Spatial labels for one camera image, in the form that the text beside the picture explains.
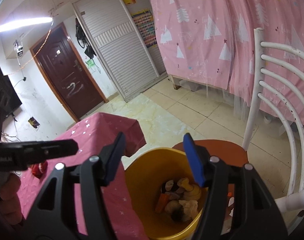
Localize yellow plastic bucket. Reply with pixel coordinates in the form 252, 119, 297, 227
124, 148, 209, 240

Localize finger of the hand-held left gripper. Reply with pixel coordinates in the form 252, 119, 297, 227
19, 139, 79, 164

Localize person's left hand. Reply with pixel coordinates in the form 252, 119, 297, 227
0, 172, 22, 205

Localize string light cable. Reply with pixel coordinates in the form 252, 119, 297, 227
7, 17, 55, 77

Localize black hanging bags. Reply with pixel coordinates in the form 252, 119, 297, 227
74, 17, 96, 58

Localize pink tree-print curtain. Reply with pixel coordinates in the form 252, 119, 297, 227
146, 0, 304, 125

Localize white security camera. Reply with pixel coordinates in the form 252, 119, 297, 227
13, 40, 25, 57

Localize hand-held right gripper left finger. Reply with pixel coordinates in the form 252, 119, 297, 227
23, 131, 127, 240

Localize colourful grid poster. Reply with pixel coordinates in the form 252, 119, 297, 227
131, 9, 159, 48

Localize wooden bed frame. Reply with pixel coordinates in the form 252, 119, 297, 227
167, 74, 181, 90

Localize white sheer net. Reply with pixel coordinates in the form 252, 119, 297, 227
204, 80, 250, 120

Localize black wall television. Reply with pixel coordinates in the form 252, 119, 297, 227
0, 66, 23, 120

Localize white louvred wardrobe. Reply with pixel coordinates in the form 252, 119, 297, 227
72, 0, 167, 102

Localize open wall junction box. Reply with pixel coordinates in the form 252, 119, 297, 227
28, 116, 40, 130

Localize brown wooden door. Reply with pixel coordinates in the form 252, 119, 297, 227
29, 22, 109, 123

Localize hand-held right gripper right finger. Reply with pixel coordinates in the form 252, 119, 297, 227
183, 133, 286, 240

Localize yellow wrapper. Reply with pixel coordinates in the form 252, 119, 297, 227
177, 177, 202, 200

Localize ceiling light tube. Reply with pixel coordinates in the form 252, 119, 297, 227
0, 17, 53, 36

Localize pink star tablecloth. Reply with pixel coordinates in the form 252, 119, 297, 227
17, 112, 149, 240

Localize white metal chair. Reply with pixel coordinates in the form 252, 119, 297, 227
172, 27, 304, 233

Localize black and white cloth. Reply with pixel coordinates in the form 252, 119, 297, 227
162, 180, 185, 195

